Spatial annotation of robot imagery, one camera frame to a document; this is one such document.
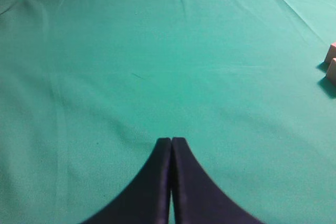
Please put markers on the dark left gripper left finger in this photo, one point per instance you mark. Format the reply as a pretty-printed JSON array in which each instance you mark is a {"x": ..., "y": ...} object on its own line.
[{"x": 146, "y": 199}]

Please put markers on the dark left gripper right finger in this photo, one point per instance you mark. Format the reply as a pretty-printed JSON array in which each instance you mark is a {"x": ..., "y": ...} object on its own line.
[{"x": 196, "y": 198}]

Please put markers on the pink cube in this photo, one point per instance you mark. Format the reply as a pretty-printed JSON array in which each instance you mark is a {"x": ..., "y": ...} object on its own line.
[
  {"x": 331, "y": 72},
  {"x": 331, "y": 54}
]

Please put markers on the green cloth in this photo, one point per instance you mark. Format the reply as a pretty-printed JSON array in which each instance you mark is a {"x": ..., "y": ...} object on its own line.
[{"x": 87, "y": 87}]

